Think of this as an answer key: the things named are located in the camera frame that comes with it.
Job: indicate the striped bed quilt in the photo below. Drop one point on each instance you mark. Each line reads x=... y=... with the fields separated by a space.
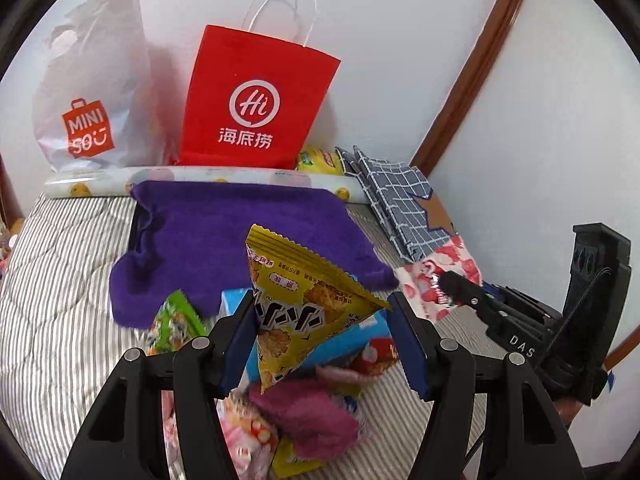
x=59 y=343

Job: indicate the grey checked star cloth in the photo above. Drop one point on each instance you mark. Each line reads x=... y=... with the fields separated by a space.
x=406 y=205

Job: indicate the large magenta snack bag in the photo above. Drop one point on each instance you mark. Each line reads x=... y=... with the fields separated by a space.
x=322 y=419

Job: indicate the white Miniso plastic bag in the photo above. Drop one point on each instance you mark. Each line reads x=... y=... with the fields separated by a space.
x=96 y=106

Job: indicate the brown wooden door frame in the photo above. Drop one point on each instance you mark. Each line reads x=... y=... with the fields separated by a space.
x=468 y=84

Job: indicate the red snack packet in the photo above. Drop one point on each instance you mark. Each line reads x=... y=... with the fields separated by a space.
x=377 y=356

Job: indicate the yellow triangular snack packet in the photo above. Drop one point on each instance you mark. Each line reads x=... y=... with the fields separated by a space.
x=301 y=301

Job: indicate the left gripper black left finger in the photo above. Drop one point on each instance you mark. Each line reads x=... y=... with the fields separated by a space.
x=122 y=435

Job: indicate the rolled fruit-print wrapping paper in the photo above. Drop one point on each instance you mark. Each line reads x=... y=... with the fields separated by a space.
x=119 y=181

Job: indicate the yellow chips bag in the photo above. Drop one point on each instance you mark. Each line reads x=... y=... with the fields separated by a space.
x=316 y=161

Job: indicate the strawberry print snack packet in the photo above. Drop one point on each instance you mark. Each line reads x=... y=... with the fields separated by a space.
x=418 y=281

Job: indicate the pink cat snack packet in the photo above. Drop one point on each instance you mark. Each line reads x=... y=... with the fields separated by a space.
x=250 y=439

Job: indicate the purple towel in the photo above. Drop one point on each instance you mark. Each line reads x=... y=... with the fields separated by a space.
x=190 y=236

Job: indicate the blue tissue pack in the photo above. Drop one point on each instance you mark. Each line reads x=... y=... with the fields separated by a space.
x=335 y=349

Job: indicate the green snack packet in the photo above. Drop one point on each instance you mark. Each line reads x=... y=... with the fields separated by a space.
x=175 y=324

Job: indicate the red Haidilao paper bag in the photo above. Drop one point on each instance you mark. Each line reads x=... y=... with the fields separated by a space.
x=252 y=98

